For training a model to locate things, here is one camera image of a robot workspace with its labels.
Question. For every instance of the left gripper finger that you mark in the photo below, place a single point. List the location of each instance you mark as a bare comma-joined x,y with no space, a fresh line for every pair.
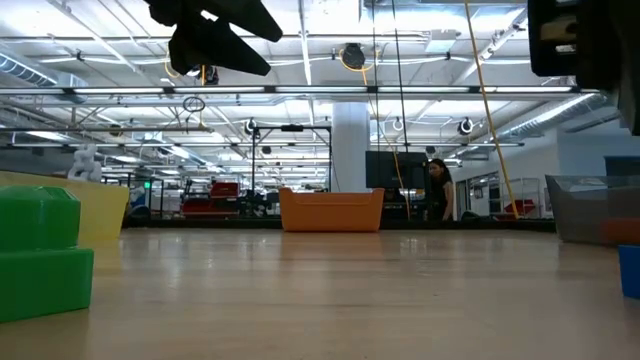
215,47
250,20

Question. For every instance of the wide blue toy block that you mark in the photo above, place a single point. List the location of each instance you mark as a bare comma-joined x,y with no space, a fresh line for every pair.
631,272

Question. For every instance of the tall green toy block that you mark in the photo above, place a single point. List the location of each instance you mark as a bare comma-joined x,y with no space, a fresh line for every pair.
40,260

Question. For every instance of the small black ceiling reel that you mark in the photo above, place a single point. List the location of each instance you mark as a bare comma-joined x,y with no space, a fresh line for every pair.
211,76

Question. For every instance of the red cart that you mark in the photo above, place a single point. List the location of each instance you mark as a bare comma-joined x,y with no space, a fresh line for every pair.
222,190

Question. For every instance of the white column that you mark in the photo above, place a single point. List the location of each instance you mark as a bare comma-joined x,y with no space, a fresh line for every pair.
351,150

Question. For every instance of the grey translucent plastic bin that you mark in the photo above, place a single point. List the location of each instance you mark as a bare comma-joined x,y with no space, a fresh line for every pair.
580,210

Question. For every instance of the white sculpture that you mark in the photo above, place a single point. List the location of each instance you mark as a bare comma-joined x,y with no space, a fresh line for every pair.
85,165

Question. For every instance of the yellow plastic bin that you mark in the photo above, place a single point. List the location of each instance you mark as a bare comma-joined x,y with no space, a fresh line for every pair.
102,210

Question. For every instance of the orange plastic bin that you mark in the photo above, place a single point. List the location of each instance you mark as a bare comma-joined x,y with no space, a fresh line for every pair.
330,210

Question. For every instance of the black monitor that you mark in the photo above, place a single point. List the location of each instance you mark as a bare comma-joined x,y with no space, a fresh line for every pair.
390,170

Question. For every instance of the person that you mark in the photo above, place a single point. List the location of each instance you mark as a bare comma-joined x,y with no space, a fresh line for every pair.
441,190

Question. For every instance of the black metal frame stand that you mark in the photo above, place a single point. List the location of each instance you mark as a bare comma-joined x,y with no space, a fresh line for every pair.
291,128

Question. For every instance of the dark blue wall panel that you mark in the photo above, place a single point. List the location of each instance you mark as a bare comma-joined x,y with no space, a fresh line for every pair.
622,165

